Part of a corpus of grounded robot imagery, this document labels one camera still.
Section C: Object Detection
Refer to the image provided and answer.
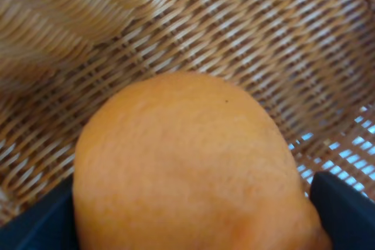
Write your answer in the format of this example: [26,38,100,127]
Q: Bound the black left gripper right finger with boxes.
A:
[310,172,374,249]

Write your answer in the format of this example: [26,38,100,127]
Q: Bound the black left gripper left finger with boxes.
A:
[1,176,79,249]

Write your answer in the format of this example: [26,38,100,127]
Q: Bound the orange with stem knob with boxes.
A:
[73,72,332,249]

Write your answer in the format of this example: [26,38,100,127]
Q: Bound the orange woven wicker basket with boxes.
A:
[1,0,374,224]

